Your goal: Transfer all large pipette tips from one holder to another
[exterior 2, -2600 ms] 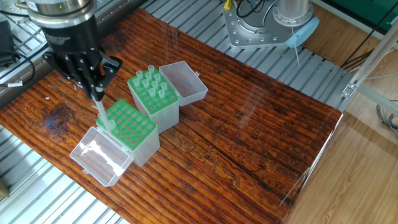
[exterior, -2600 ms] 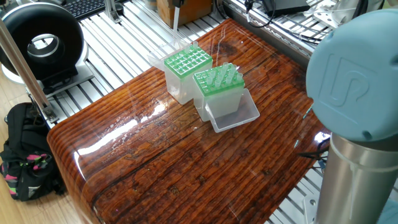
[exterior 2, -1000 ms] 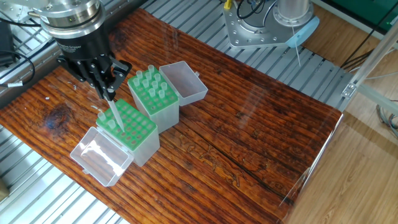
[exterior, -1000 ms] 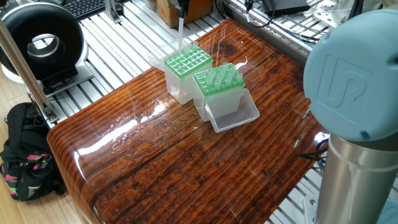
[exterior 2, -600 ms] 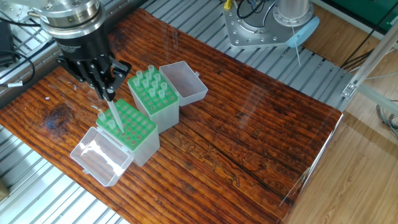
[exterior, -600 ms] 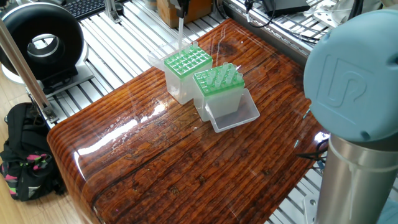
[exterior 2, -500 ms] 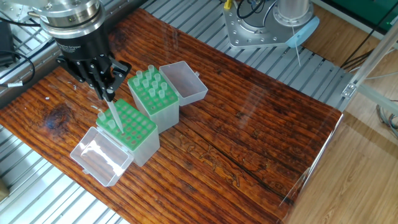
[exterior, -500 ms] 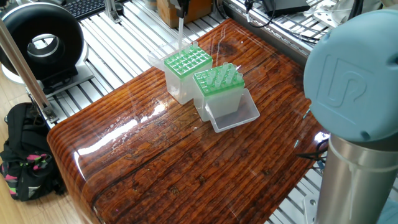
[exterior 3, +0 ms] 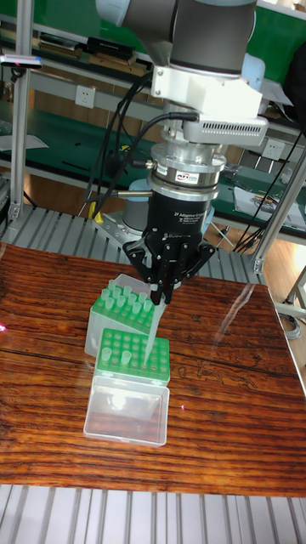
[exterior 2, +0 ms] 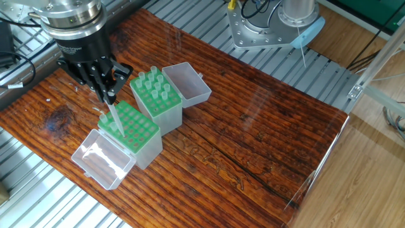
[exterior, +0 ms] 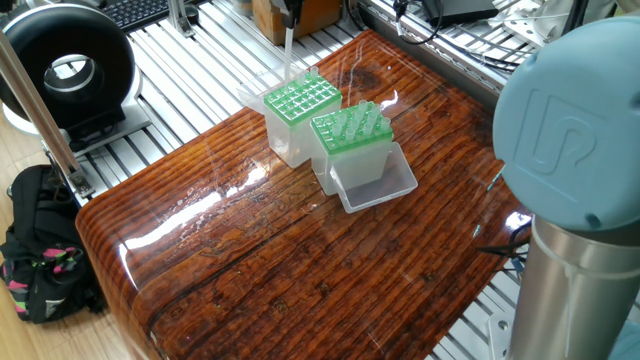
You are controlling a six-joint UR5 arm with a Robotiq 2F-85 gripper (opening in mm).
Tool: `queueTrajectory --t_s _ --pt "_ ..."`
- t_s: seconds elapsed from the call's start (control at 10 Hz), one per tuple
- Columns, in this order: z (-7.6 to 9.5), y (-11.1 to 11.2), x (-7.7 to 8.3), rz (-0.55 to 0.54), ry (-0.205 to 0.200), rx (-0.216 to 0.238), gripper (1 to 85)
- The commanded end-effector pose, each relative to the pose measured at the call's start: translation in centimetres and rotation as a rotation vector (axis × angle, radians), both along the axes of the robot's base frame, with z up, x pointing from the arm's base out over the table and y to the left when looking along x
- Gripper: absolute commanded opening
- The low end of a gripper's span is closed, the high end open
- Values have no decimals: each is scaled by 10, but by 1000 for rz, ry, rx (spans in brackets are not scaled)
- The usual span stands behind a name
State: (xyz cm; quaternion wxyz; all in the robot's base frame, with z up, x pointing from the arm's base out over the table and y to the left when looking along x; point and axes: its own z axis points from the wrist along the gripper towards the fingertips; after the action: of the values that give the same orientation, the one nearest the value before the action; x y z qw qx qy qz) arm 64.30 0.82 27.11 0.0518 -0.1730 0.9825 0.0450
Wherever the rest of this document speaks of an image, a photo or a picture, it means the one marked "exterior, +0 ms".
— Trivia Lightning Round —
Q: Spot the brown cardboard box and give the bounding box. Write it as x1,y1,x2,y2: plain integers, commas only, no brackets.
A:
250,0,341,47

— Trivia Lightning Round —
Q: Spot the green rack clear tip box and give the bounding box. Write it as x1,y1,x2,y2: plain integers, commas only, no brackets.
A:
238,68,343,169
309,100,420,214

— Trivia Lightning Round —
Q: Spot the black keyboard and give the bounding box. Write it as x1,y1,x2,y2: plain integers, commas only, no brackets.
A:
100,0,173,31

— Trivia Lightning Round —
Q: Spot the dark flat device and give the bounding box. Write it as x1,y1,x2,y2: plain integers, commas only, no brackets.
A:
430,0,501,26

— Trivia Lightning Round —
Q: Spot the perforated silver metal plate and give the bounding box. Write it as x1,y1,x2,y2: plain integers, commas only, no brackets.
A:
500,0,576,41

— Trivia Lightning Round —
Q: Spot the glossy wooden table board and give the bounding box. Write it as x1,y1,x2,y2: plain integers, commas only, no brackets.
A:
75,25,533,360

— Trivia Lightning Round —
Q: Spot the black backpack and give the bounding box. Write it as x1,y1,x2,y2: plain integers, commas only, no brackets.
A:
0,163,109,326

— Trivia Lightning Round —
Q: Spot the short aluminium post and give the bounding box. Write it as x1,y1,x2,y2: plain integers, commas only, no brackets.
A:
168,0,201,37

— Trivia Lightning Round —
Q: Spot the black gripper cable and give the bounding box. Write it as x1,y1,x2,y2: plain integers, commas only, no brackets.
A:
392,0,446,47

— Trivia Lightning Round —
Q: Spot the black round ring device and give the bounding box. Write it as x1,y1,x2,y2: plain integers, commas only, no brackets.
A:
0,3,138,153

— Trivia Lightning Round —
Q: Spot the aluminium frame post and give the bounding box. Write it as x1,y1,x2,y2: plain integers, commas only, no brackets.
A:
0,35,93,206

